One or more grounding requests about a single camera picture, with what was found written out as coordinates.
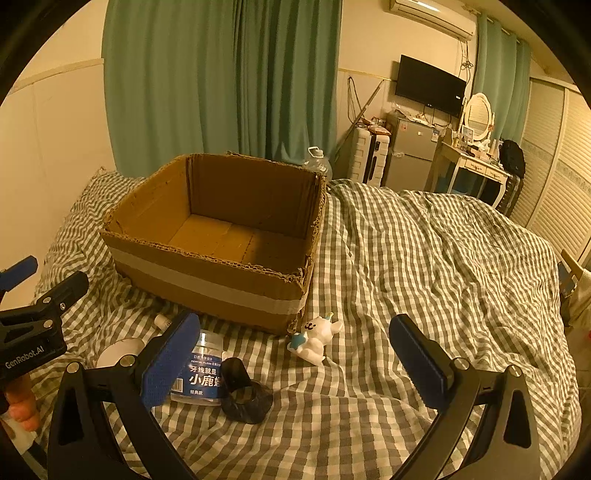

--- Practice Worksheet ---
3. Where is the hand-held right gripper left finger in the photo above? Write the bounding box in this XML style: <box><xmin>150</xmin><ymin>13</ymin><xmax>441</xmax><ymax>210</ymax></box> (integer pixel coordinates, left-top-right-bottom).
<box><xmin>47</xmin><ymin>308</ymin><xmax>204</xmax><ymax>480</ymax></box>

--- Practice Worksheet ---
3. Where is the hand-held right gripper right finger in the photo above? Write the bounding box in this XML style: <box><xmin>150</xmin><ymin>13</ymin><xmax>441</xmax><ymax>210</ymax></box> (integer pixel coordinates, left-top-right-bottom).
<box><xmin>388</xmin><ymin>314</ymin><xmax>541</xmax><ymax>480</ymax></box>

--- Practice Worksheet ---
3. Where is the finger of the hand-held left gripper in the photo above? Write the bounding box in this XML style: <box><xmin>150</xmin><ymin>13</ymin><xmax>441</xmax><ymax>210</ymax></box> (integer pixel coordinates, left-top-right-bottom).
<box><xmin>28</xmin><ymin>271</ymin><xmax>90</xmax><ymax>319</ymax></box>
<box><xmin>0</xmin><ymin>256</ymin><xmax>39</xmax><ymax>296</ymax></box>

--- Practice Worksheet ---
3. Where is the clear jar with blue label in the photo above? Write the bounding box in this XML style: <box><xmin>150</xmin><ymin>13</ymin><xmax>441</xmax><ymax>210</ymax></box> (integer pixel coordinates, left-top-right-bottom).
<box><xmin>170</xmin><ymin>330</ymin><xmax>225</xmax><ymax>407</ymax></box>

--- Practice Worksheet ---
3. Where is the white tape roll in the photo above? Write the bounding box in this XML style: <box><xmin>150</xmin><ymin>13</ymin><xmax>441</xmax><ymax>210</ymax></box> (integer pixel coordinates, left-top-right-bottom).
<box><xmin>96</xmin><ymin>337</ymin><xmax>145</xmax><ymax>370</ymax></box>

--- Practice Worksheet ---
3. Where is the cardboard box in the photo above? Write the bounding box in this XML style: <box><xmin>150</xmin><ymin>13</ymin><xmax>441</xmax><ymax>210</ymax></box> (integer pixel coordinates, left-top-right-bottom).
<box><xmin>99</xmin><ymin>152</ymin><xmax>329</xmax><ymax>337</ymax></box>

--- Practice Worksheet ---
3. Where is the black tape roll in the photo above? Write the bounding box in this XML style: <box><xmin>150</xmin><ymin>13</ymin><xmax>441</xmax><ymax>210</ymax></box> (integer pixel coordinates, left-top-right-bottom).
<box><xmin>220</xmin><ymin>357</ymin><xmax>274</xmax><ymax>424</ymax></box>

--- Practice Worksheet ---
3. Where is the white toy figure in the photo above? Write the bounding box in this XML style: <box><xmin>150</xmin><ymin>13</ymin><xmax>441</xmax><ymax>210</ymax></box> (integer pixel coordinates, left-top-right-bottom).
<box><xmin>287</xmin><ymin>311</ymin><xmax>343</xmax><ymax>365</ymax></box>

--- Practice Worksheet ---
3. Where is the person's left hand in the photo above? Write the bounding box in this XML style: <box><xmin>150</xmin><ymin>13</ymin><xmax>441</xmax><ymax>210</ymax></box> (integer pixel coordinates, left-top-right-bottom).
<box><xmin>4</xmin><ymin>369</ymin><xmax>41</xmax><ymax>433</ymax></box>

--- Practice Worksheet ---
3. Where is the grey checked blanket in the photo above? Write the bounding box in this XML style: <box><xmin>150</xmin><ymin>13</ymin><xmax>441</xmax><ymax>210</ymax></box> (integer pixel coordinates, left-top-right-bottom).
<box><xmin>34</xmin><ymin>168</ymin><xmax>583</xmax><ymax>480</ymax></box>

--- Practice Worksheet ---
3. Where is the wooden chair with clutter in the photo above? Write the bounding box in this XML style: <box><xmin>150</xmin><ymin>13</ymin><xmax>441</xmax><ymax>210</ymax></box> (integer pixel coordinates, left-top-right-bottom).
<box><xmin>556</xmin><ymin>249</ymin><xmax>591</xmax><ymax>329</ymax></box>

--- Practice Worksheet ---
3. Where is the dark suitcase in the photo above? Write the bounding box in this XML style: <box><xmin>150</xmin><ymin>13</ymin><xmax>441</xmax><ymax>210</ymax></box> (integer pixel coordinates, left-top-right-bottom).
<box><xmin>501</xmin><ymin>175</ymin><xmax>526</xmax><ymax>216</ymax></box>

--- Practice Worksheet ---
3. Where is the white dressing table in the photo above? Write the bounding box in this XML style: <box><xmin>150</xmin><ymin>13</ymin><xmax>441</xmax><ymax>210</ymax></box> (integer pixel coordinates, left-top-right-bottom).
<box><xmin>431</xmin><ymin>137</ymin><xmax>511</xmax><ymax>209</ymax></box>

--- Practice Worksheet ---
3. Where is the white suitcase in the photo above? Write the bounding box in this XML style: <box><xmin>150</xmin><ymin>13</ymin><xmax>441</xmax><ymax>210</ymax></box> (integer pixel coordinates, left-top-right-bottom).
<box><xmin>346</xmin><ymin>127</ymin><xmax>392</xmax><ymax>185</ymax></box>

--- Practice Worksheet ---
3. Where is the silver small fridge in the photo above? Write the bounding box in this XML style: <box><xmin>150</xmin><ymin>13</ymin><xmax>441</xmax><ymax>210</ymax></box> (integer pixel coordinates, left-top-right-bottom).
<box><xmin>383</xmin><ymin>113</ymin><xmax>442</xmax><ymax>190</ymax></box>

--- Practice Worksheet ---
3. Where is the black backpack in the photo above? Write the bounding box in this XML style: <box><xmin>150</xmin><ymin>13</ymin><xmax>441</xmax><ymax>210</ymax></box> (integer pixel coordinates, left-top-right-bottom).
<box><xmin>499</xmin><ymin>138</ymin><xmax>527</xmax><ymax>179</ymax></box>

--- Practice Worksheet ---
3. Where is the clear water jug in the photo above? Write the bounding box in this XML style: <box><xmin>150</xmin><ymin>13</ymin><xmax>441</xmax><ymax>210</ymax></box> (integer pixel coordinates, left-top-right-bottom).
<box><xmin>302</xmin><ymin>145</ymin><xmax>334</xmax><ymax>179</ymax></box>

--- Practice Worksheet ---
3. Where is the wide green curtain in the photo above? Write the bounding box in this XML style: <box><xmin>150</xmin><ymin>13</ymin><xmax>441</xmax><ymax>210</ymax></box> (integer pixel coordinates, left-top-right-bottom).
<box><xmin>102</xmin><ymin>0</ymin><xmax>242</xmax><ymax>177</ymax></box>

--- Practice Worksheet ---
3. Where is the white slatted wardrobe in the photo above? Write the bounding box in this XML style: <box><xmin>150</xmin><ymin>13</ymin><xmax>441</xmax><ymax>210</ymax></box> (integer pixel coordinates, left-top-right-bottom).
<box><xmin>510</xmin><ymin>76</ymin><xmax>591</xmax><ymax>260</ymax></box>

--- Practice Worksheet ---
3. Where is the white oval mirror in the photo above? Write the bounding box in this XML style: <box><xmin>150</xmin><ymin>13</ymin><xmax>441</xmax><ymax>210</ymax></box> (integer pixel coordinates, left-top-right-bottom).
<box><xmin>462</xmin><ymin>92</ymin><xmax>496</xmax><ymax>142</ymax></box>

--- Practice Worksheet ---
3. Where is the wooden broom stick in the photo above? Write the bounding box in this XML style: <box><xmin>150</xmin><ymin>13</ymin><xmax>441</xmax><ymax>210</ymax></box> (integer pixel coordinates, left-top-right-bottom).
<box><xmin>334</xmin><ymin>78</ymin><xmax>384</xmax><ymax>154</ymax></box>

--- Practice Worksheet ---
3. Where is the narrow green curtain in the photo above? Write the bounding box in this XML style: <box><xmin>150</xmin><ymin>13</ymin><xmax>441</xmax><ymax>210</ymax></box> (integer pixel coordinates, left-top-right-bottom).
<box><xmin>473</xmin><ymin>11</ymin><xmax>533</xmax><ymax>112</ymax></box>

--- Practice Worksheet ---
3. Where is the white air conditioner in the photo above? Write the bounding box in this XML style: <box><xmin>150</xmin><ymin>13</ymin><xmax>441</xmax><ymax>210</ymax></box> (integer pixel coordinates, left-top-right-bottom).
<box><xmin>387</xmin><ymin>0</ymin><xmax>476</xmax><ymax>41</ymax></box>

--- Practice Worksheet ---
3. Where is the black wall television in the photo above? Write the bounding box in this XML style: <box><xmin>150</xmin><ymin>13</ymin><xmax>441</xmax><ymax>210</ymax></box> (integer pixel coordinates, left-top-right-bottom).
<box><xmin>394</xmin><ymin>54</ymin><xmax>467</xmax><ymax>119</ymax></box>

